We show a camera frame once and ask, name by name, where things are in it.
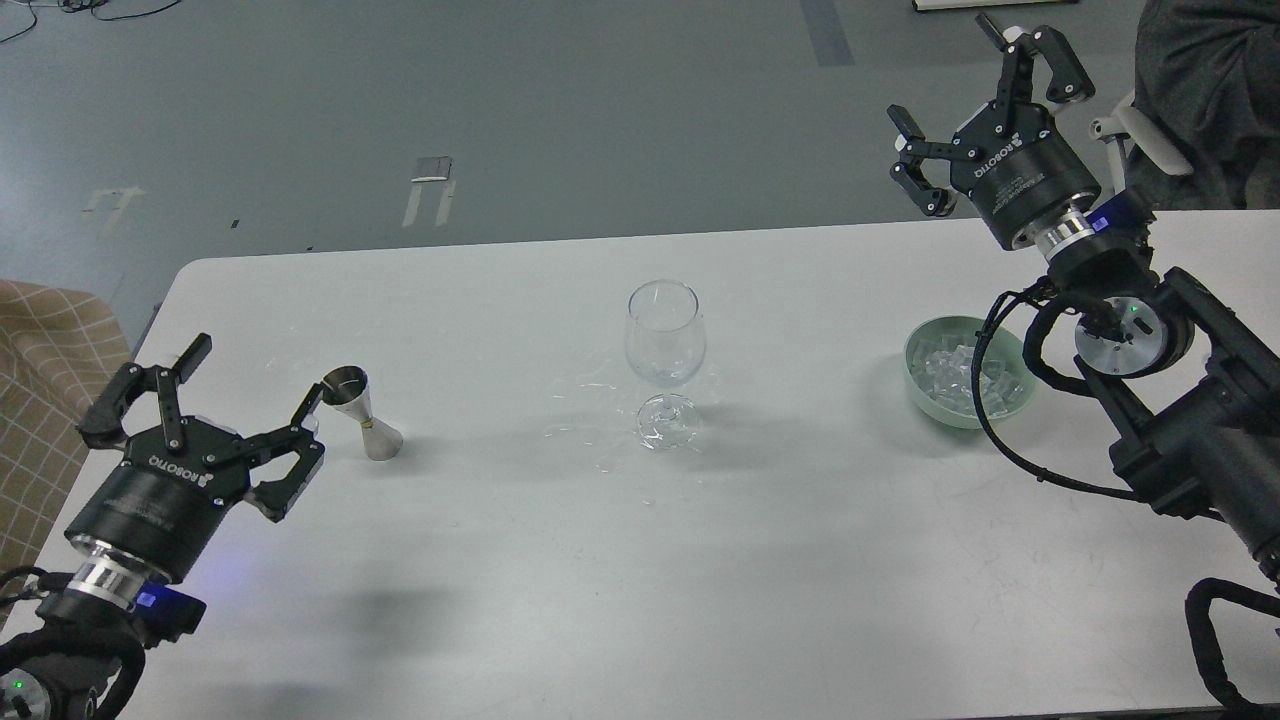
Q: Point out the steel cocktail jigger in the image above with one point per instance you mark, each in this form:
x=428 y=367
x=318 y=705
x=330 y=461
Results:
x=347 y=389

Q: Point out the white office chair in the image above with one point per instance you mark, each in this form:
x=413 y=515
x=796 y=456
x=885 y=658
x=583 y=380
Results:
x=1127 y=128

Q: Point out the green bowl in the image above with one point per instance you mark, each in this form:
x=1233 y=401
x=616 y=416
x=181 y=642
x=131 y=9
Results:
x=1003 y=342

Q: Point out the person in grey clothes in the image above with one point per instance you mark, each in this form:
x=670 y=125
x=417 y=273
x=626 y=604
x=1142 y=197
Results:
x=1207 y=75

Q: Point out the clear wine glass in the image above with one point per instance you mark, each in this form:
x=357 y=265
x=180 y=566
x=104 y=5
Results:
x=665 y=344

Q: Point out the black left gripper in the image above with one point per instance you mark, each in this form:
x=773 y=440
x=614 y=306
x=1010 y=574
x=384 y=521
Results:
x=176 y=482

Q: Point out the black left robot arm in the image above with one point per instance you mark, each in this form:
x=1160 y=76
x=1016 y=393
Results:
x=89 y=654

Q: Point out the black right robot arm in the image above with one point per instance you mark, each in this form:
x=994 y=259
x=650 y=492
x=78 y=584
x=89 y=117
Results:
x=1189 y=388

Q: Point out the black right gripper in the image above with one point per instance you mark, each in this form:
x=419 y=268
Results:
x=1025 y=175

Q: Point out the clear ice cubes pile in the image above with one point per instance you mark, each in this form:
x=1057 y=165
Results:
x=952 y=387

